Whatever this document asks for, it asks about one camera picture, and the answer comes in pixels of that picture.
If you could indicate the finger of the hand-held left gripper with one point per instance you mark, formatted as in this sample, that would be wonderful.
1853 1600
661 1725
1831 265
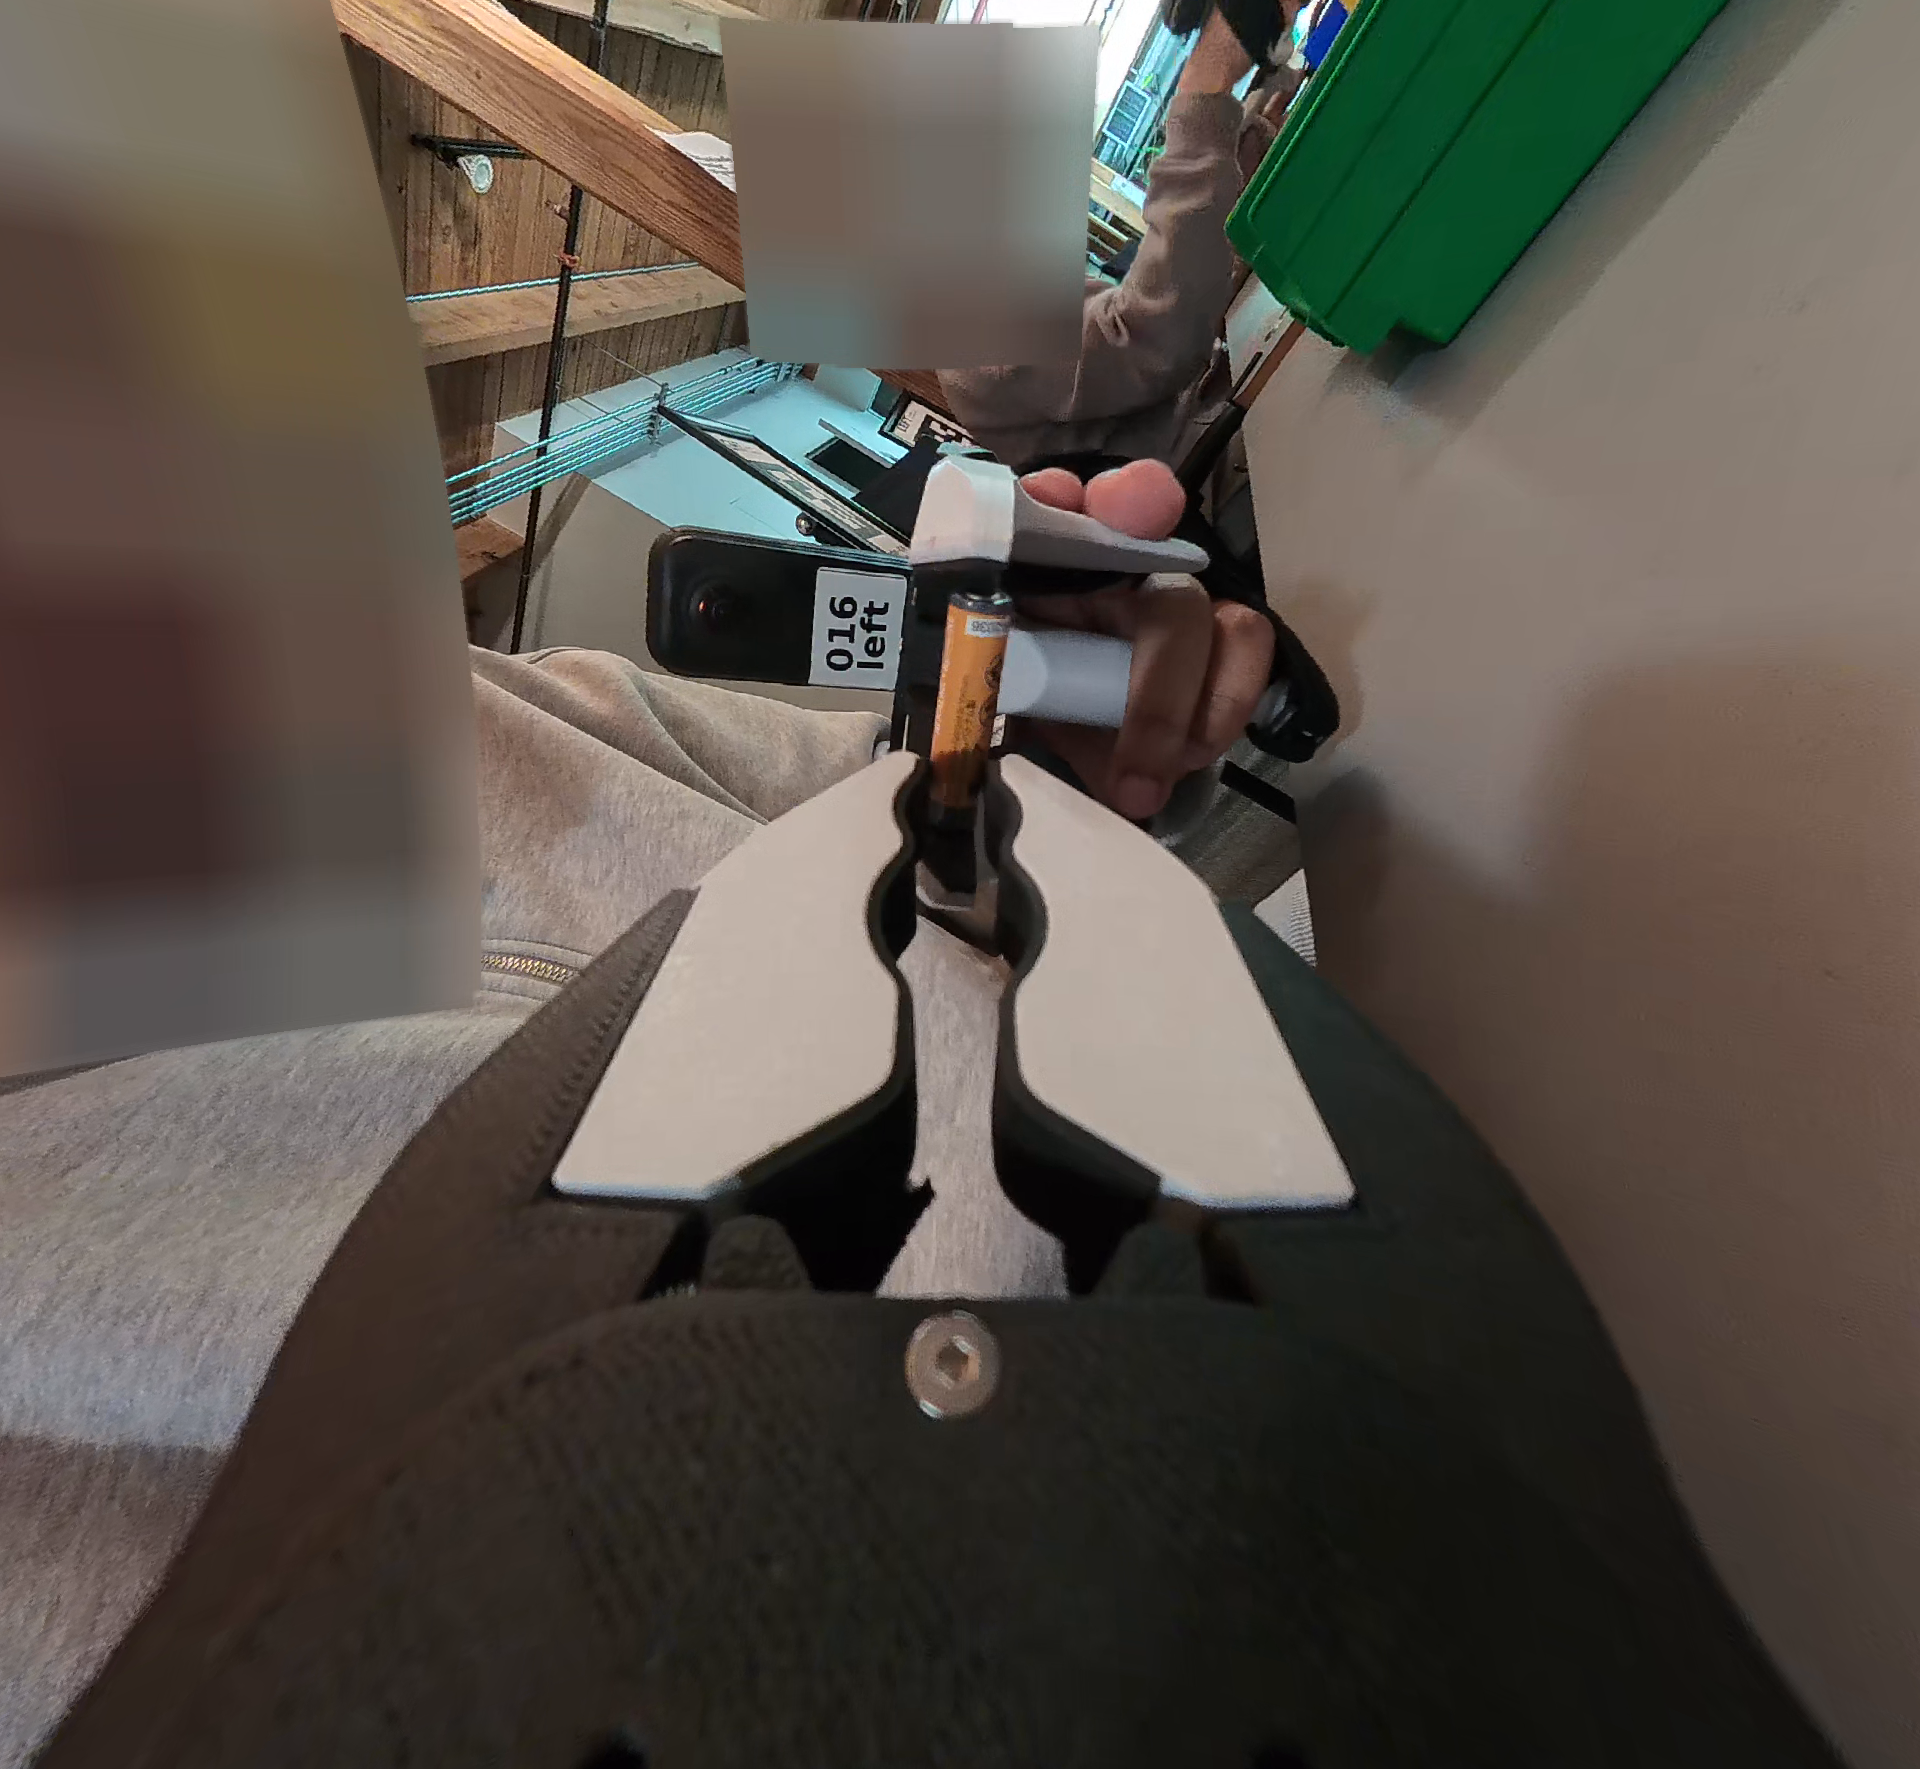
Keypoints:
962 927
969 518

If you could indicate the wooden post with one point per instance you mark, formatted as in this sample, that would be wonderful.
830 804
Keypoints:
525 73

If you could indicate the green plastic bin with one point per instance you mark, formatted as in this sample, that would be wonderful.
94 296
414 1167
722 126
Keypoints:
1500 73

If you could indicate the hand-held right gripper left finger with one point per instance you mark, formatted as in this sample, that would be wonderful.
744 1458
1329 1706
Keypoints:
751 1020

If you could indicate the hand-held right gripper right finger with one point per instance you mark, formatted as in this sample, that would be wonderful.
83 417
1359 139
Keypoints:
1153 1020

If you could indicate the person's grey hoodie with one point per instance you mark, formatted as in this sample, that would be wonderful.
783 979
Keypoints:
224 1273

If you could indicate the orange battery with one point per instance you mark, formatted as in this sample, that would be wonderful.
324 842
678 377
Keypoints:
969 705

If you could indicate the person's left hand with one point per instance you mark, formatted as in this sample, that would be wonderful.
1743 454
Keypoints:
1183 689

